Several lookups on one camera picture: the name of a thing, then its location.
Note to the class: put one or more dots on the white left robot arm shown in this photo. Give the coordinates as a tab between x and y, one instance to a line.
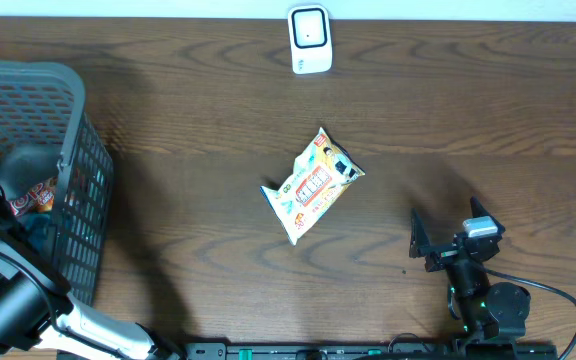
38	309

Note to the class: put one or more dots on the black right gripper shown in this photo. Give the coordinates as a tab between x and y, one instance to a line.
441	255

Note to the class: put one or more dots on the grey plastic mesh basket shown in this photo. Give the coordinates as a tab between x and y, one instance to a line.
45	133

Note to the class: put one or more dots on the white barcode scanner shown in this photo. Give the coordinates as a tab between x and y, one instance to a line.
310	39

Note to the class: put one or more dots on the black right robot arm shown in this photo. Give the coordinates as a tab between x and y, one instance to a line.
490	312

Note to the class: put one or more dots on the yellow white snack bag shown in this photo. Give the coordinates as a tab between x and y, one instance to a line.
320	175

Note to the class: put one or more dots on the orange red candy bar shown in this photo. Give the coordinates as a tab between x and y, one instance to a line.
38	199

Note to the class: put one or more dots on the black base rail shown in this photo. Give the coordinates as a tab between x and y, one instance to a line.
405	350

